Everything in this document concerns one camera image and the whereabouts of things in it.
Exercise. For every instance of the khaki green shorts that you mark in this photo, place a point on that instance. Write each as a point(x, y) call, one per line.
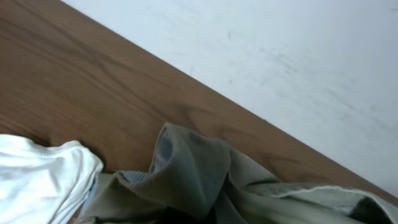
point(195, 179)

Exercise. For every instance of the folded white t-shirt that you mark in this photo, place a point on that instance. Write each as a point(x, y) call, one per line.
point(44, 184)

